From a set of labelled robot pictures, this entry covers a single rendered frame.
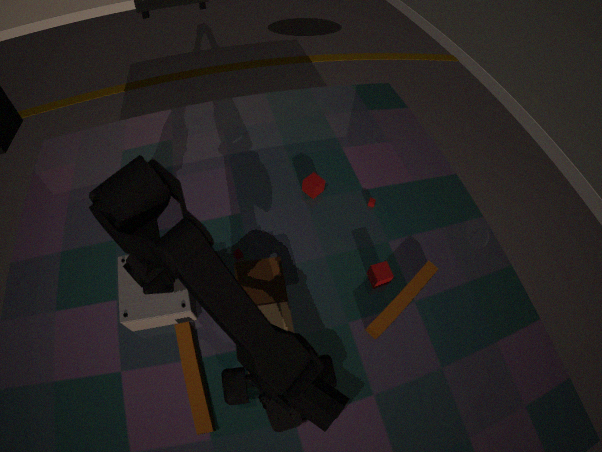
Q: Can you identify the brown square block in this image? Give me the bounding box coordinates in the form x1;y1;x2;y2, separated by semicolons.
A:
234;257;288;306

